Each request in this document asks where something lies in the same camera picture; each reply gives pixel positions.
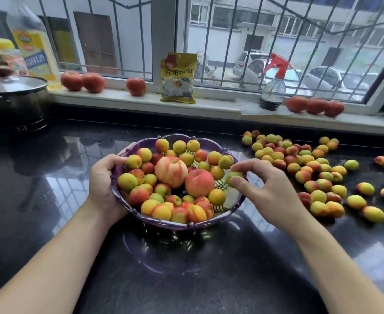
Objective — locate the person's right hand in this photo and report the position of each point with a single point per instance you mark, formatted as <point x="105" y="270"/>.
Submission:
<point x="276" y="199"/>

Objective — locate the person's left hand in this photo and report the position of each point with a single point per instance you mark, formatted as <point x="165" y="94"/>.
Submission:
<point x="102" y="189"/>

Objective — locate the person's left thumb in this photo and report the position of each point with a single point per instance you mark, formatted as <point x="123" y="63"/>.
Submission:
<point x="116" y="159"/>

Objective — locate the person's right middle finger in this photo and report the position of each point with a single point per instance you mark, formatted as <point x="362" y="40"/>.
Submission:
<point x="255" y="177"/>

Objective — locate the person's right thumb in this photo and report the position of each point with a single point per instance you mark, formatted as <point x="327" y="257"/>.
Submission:
<point x="242" y="190"/>

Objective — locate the small green-yellow apricot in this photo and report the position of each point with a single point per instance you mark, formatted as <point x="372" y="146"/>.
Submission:
<point x="233" y="175"/>

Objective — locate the purple glass fruit bowl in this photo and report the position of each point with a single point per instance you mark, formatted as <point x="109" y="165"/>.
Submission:
<point x="165" y="225"/>

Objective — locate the person's right forearm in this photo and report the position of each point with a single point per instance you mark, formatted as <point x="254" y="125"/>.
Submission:
<point x="335" y="271"/>

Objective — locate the person's left forearm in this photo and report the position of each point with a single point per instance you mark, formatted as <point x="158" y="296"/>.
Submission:
<point x="48" y="268"/>

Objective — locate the large red peach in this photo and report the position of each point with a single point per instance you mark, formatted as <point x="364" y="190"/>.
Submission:
<point x="200" y="183"/>

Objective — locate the large pale pink peach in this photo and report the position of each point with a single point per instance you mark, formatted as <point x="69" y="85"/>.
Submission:
<point x="171" y="172"/>

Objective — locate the spread of loose apricots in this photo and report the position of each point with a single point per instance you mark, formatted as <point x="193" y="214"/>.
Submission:
<point x="312" y="167"/>

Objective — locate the heap of apricots in bowl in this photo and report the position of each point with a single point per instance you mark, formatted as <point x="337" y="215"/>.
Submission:
<point x="161" y="211"/>

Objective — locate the red tomato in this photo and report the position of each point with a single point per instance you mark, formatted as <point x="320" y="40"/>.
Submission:
<point x="296" y="104"/>
<point x="334" y="108"/>
<point x="316" y="106"/>
<point x="94" y="82"/>
<point x="136" y="86"/>
<point x="71" y="81"/>

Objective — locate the red-nozzle spray bottle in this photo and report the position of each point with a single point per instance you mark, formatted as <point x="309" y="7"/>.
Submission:
<point x="273" y="91"/>

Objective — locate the yellow food powder packet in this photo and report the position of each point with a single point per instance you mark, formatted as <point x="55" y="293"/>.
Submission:
<point x="178" y="80"/>

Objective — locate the white parked car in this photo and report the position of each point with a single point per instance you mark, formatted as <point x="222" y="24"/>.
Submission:
<point x="255" y="67"/>

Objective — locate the black cooking pot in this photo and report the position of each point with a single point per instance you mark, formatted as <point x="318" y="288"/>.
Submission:
<point x="15" y="107"/>

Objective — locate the parked scooter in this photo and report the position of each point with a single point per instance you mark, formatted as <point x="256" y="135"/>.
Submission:
<point x="205" y="70"/>

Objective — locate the silver parked car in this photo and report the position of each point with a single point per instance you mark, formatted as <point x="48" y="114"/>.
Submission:
<point x="330" y="78"/>

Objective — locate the glass pot lid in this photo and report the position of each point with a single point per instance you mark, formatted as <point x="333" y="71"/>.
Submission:
<point x="14" y="83"/>

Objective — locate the metal window grille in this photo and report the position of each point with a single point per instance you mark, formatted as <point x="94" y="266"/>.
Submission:
<point x="141" y="29"/>

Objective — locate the clear cooking oil bottle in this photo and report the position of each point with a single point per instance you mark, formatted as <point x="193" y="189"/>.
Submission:
<point x="33" y="45"/>

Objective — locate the yellow-lid plastic jar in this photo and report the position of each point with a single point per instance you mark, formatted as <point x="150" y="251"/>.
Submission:
<point x="0" y="57"/>

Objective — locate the white window frame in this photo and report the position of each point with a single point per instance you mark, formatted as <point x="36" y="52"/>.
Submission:
<point x="162" y="32"/>

